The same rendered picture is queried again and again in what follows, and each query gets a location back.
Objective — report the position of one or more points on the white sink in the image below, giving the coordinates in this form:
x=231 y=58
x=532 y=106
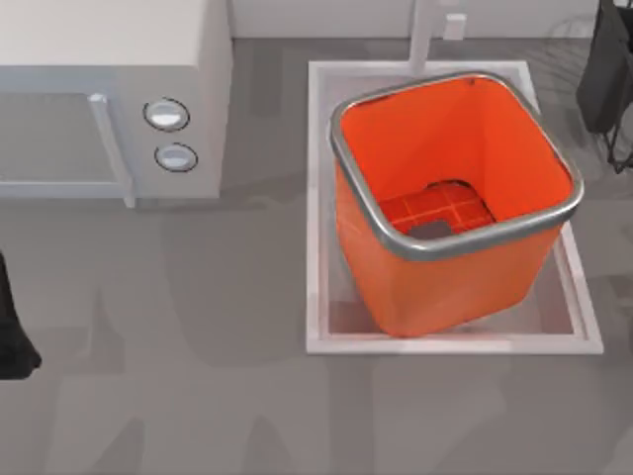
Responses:
x=319 y=198

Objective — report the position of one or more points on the orange basket with metal rim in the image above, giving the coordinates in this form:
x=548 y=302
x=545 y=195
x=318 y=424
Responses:
x=445 y=277

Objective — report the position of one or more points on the small microwave knob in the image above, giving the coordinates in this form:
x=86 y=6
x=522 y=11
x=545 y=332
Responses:
x=176 y=157

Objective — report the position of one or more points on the pale microwave oven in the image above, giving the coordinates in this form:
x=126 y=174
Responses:
x=207 y=99

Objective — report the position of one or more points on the large microwave knob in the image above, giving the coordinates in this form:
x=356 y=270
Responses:
x=166 y=114

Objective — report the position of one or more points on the tall white tap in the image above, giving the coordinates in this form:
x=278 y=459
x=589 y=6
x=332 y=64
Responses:
x=423 y=34

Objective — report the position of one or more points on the microwave glass door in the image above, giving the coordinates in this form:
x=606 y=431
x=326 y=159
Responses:
x=54 y=143

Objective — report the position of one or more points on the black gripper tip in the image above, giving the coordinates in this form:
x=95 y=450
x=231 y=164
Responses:
x=14 y=336

